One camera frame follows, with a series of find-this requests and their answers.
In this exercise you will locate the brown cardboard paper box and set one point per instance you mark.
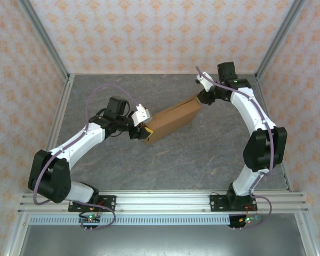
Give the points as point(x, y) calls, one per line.
point(173, 120)

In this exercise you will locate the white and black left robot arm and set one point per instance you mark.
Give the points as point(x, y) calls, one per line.
point(82, 138)

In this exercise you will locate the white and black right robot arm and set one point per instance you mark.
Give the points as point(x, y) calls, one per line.
point(245, 106)

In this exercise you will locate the small green-lit controller board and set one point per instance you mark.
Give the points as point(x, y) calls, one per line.
point(90, 218)
point(246, 220)

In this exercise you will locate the grey metal shelf panel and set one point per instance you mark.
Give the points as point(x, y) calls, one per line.
point(162, 240)

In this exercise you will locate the aluminium table side rail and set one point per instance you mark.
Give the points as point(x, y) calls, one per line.
point(267, 106)
point(61, 106)

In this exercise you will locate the aluminium frame post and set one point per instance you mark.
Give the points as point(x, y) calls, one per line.
point(44, 37)
point(280, 37)

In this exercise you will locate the long aluminium mounting rail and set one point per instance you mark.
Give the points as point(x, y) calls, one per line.
point(162, 201)

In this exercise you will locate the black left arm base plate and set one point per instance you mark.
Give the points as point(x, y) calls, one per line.
point(109, 200)

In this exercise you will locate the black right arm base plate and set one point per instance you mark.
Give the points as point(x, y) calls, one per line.
point(216, 202)

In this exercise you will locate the aluminium frame leg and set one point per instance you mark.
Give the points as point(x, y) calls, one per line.
point(16, 234)
point(308, 234)

